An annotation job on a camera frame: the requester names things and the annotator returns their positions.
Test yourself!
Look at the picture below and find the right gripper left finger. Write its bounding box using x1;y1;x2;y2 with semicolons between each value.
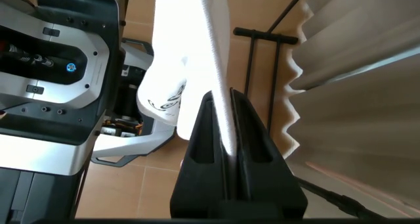
169;91;236;218

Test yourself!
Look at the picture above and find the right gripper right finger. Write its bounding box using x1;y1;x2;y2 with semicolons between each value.
230;87;308;218

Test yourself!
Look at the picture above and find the white printed t-shirt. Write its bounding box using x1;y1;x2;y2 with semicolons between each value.
136;0;239;159

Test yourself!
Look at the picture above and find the black clothes rack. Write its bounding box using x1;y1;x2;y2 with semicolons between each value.
232;0;388;220

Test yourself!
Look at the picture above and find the beige curtain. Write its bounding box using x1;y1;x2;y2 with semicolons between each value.
272;0;420;218

